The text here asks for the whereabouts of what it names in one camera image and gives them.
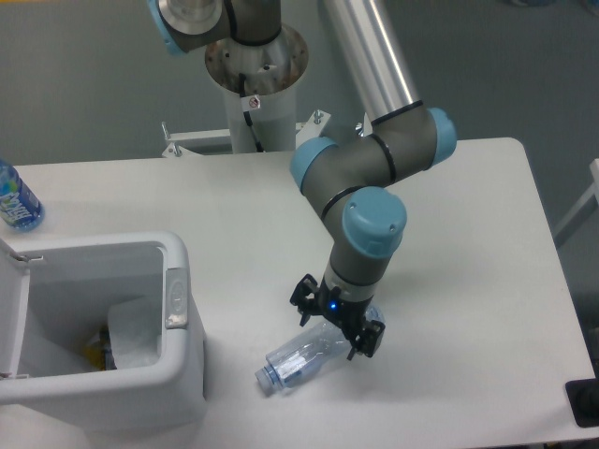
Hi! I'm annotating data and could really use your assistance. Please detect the blue labelled water bottle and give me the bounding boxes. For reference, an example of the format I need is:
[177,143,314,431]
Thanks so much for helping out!
[1,160,45,232]

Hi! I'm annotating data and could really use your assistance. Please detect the white trash can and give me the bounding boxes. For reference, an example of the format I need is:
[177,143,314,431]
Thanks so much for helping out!
[1,232,207,430]

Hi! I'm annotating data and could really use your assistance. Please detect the white frame at right edge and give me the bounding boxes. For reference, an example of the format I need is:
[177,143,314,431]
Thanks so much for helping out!
[553,159,598,248]

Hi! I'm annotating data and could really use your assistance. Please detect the white paper wrapper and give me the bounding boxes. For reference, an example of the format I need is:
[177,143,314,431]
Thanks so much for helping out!
[108,297,162,369]

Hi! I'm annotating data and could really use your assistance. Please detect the crushed clear plastic bottle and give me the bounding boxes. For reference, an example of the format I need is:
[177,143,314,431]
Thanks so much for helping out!
[255,304,387,398]

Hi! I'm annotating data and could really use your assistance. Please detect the yellow trash in bin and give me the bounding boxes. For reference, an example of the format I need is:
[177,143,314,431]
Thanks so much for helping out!
[83,326,115,370]

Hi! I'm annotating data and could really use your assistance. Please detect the black cable on pedestal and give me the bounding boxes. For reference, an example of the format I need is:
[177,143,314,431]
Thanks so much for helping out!
[238,72,264,153]

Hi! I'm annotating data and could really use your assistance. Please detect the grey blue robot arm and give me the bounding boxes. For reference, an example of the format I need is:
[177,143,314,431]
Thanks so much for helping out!
[148,1,457,356]

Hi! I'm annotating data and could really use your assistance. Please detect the white metal frame brackets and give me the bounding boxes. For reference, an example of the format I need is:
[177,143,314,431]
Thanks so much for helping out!
[160,108,371,158]

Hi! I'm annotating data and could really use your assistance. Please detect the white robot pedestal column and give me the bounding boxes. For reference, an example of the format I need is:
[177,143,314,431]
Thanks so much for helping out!
[205,24,309,127]

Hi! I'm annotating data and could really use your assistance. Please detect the black clamp at table edge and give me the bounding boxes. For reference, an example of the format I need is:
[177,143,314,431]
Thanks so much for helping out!
[565,378,598,428]

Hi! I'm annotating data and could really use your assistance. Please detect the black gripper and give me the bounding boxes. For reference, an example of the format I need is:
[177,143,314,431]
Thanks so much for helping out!
[290,274,386,361]

